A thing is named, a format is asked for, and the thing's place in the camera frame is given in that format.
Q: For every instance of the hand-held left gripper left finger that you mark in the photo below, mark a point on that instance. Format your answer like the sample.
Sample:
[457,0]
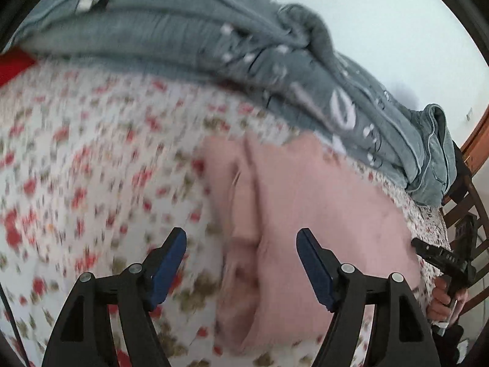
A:
[168,263]

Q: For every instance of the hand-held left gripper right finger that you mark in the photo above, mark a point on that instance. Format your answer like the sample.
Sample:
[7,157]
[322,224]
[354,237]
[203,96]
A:
[315,267]

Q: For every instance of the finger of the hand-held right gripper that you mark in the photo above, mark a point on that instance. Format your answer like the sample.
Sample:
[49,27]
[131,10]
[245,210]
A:
[435,252]

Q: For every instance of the pink knit sweater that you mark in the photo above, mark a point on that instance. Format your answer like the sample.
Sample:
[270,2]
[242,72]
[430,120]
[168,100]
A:
[324,198]

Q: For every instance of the person's right hand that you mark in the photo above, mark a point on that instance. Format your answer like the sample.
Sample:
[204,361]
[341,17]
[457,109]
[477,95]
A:
[439,302]

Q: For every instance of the wooden chair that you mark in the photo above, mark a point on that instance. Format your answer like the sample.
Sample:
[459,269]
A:
[464,202]

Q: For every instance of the brown wooden door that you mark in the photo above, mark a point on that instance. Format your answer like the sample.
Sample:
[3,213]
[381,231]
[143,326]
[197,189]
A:
[479,145]

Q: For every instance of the floral bed sheet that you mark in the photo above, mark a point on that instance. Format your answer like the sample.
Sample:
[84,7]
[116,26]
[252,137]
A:
[95,160]

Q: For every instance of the grey printed blanket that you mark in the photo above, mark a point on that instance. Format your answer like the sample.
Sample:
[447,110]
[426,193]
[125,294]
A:
[172,26]

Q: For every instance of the red cloth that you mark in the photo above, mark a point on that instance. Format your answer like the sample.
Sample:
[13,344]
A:
[15,65]

